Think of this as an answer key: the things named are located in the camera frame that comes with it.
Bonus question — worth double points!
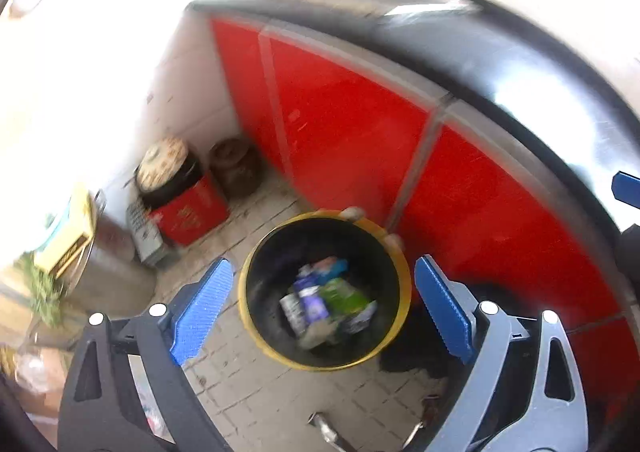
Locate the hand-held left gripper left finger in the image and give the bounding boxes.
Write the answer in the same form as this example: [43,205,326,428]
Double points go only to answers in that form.
[57,257,236,452]

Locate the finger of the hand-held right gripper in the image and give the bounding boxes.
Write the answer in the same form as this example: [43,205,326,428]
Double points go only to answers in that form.
[611,171,640,209]

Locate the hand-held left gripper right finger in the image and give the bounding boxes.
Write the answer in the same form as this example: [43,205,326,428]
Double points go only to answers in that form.
[414,255,591,452]

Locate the black bin with yellow rim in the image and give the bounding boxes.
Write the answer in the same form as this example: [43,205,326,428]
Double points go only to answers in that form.
[237,209,414,373]

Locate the white and blue packet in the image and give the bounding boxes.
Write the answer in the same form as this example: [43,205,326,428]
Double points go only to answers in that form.
[344,301,379,336]

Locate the silver white packet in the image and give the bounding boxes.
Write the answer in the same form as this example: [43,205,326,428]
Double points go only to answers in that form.
[278,292,307,334]

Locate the grey printed packet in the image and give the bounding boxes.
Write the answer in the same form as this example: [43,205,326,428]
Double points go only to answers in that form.
[125,202,169,266]

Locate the green packet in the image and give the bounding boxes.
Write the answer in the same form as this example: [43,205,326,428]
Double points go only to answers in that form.
[320,277,377,316]

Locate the grey metal pot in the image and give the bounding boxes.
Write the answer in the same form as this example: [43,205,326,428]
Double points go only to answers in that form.
[65,189,157,304]

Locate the red carton box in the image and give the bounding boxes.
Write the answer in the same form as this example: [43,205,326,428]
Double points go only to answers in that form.
[145,171,232,249]

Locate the purple packet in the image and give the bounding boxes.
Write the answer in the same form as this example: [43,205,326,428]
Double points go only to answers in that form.
[295,281,332,329]

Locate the beige crumpled paper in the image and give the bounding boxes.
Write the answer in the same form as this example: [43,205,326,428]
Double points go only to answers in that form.
[299,319,342,351]

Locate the dark brown jar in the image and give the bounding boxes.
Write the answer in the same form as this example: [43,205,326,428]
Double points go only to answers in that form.
[208,136,264,201]

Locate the black pot with patterned lid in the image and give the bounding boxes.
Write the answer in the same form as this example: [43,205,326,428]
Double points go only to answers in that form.
[133,136,204,209]

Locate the yellow box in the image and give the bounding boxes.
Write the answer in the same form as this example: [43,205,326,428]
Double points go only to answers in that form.
[32,191,99,279]

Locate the green leafy vegetables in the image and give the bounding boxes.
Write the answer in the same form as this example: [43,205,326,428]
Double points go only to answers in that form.
[22,256,67,329]

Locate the metal tool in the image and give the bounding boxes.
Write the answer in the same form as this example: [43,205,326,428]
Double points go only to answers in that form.
[306,411,352,452]

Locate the red kitchen cabinet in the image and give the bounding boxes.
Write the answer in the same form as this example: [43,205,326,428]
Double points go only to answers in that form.
[209,16,637,385]

